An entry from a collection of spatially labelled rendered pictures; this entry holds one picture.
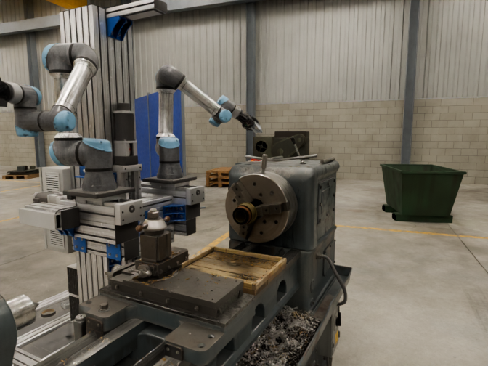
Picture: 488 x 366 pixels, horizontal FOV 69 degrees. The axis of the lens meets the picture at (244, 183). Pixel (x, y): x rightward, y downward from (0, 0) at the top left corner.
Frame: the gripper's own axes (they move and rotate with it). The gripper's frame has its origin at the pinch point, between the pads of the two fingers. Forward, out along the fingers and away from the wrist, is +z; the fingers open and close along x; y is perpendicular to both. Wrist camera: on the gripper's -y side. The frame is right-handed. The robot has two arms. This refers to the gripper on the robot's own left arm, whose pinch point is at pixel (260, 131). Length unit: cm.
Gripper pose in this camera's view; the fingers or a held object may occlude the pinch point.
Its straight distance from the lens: 241.9
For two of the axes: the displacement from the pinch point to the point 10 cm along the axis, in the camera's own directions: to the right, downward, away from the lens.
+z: 7.6, 5.4, 3.6
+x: 6.5, -6.6, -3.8
